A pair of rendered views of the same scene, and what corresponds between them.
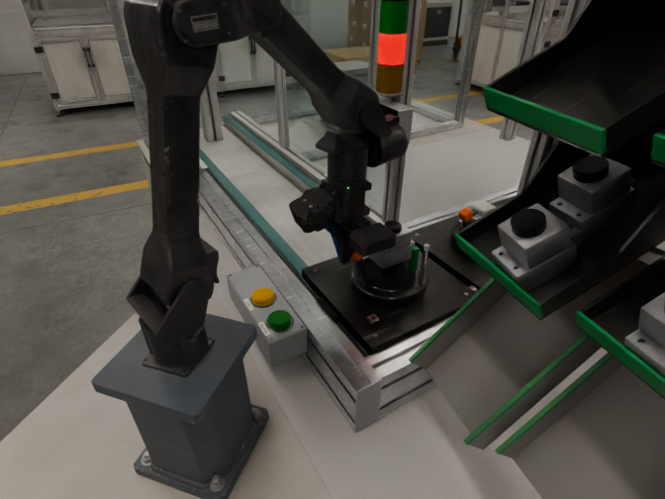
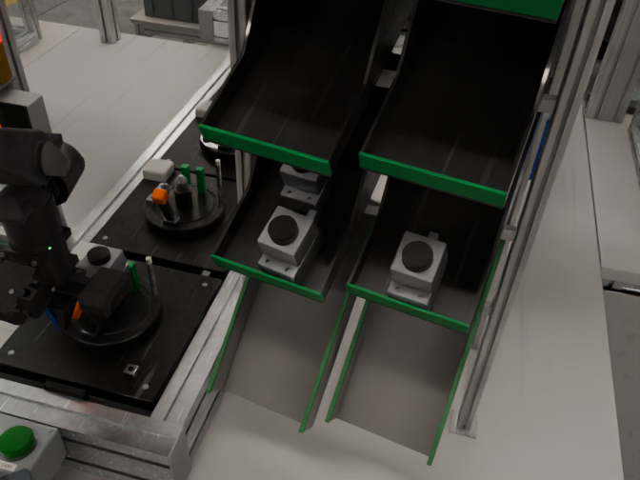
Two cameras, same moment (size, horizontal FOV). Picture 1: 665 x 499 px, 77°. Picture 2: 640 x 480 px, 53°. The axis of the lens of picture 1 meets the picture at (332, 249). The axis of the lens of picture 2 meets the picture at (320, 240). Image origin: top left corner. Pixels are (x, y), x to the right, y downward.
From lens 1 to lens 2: 26 cm
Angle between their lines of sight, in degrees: 37
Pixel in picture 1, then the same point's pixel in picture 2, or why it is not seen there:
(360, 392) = (171, 454)
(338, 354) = (120, 432)
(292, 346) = (50, 459)
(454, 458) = (280, 450)
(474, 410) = (289, 399)
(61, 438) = not seen: outside the picture
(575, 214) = (306, 198)
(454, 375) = (254, 379)
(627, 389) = (389, 312)
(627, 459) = (410, 365)
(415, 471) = not seen: outside the picture
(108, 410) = not seen: outside the picture
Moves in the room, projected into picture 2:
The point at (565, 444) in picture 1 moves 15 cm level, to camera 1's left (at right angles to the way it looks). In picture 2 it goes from (368, 380) to (276, 455)
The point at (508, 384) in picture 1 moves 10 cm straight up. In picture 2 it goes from (305, 359) to (307, 304)
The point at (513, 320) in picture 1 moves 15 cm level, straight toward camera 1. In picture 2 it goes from (281, 299) to (308, 395)
